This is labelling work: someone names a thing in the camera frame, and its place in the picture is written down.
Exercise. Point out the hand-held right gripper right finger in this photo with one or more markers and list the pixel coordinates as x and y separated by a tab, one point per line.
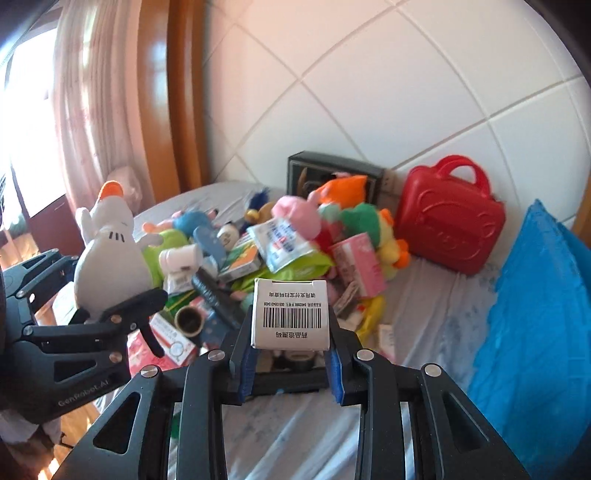
334	376

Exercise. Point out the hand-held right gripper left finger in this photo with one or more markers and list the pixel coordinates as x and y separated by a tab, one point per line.
247	376

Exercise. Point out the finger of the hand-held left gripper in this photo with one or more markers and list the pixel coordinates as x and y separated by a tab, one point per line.
134	307
46	265

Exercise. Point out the grey white plush goose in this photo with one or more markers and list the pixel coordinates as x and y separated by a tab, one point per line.
111	263

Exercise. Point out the white barcode medicine box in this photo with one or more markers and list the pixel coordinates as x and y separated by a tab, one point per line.
291	314

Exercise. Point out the blue plastic storage crate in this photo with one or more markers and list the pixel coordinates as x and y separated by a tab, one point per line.
531	323

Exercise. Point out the red white medicine box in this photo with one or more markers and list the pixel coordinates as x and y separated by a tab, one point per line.
171	339

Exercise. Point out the white plastic bottle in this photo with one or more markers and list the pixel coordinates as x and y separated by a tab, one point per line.
180	258

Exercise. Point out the lime green plush toy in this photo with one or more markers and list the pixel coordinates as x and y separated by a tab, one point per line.
168	240

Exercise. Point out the black glasses case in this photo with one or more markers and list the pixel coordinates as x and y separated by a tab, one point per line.
217	297

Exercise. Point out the blue body pig plush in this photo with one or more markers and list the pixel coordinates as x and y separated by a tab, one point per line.
189	221

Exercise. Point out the lime green snack bag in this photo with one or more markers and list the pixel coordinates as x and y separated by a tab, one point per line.
304	267

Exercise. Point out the orange green medicine box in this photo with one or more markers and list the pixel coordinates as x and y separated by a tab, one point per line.
242	263

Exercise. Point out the pink tissue pack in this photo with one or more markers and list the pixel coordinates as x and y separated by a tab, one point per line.
360	265

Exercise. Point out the small white black toy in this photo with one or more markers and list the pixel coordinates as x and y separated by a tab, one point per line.
228	235

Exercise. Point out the white blue wet wipes pack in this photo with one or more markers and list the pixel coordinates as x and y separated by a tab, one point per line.
279	242

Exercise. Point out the green and yellow plush duck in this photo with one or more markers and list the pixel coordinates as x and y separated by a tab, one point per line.
369	221

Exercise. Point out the pink pig plush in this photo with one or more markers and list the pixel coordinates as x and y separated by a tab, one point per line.
295	214

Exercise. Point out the pink curtain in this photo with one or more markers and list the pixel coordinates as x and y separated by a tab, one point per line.
92	92

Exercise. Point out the orange plush toy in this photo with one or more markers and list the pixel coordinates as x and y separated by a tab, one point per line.
344	189

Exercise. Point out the red hard-shell small case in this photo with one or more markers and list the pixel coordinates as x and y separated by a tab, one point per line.
448	221

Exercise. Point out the black box with window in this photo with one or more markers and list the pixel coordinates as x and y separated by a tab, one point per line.
332	166

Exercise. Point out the white padded wooden headboard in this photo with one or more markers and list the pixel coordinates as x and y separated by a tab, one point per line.
369	69

